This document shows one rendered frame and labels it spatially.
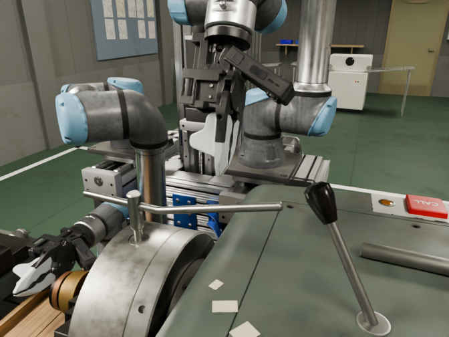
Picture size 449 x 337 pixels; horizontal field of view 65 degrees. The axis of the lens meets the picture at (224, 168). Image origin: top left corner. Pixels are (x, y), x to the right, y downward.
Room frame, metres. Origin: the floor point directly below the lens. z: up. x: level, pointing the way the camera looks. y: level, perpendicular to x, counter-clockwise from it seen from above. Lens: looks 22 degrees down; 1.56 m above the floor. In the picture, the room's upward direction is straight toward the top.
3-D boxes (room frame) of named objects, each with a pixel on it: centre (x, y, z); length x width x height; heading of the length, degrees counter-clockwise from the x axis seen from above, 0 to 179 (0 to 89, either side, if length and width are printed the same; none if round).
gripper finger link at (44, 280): (0.60, 0.41, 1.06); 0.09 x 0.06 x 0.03; 161
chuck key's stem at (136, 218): (0.50, 0.14, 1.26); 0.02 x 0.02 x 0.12
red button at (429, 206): (0.57, -0.36, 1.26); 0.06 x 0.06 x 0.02; 71
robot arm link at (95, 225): (0.77, 0.35, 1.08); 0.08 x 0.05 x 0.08; 71
